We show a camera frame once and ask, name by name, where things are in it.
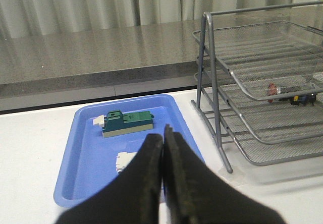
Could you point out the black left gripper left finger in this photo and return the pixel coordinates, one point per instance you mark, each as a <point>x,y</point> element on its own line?
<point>132,197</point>

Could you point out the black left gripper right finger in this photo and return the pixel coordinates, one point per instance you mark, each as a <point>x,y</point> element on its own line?
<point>194,194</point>

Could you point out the silver mesh tray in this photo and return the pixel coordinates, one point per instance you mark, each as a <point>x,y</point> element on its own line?
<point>267,60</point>
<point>278,122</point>
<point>262,155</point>

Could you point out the white circuit breaker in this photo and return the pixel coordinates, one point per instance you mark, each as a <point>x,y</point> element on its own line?
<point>123,159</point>

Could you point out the clear tape patch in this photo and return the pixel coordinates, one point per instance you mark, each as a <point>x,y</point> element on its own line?
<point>246,175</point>

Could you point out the blue plastic tray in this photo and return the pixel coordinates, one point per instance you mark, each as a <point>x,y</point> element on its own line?
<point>89,161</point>

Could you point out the green electrical module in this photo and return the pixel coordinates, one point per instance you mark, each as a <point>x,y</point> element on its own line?
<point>116,123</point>

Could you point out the dark grey counter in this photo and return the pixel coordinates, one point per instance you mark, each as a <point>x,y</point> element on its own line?
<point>62,69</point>

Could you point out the silver metal rack frame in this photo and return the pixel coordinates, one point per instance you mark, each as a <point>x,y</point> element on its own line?
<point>304,14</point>

